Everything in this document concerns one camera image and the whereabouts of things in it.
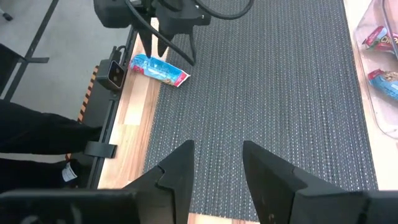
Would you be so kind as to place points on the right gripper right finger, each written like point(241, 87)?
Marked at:
point(280, 193)

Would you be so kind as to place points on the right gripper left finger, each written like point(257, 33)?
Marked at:
point(174, 186)

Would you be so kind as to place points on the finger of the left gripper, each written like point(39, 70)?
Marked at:
point(163, 42)
point(146, 40)

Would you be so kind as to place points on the red blue granola bar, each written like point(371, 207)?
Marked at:
point(377, 39)

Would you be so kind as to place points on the orange black hazard tape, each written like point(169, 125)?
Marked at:
point(88, 90)

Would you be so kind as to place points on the dark grey woven mat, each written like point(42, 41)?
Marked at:
point(264, 93)

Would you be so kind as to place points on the clear plastic bin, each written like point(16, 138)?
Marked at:
point(373, 109)

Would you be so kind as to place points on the person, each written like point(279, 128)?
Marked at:
point(37, 130)

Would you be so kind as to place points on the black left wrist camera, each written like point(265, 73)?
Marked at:
point(112, 12)

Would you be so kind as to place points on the black stereo camera box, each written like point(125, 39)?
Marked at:
point(113, 74)

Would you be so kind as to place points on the black table frame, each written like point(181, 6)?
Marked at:
point(105, 124)

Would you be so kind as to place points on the black desk leg frame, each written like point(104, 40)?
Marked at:
point(34, 59)

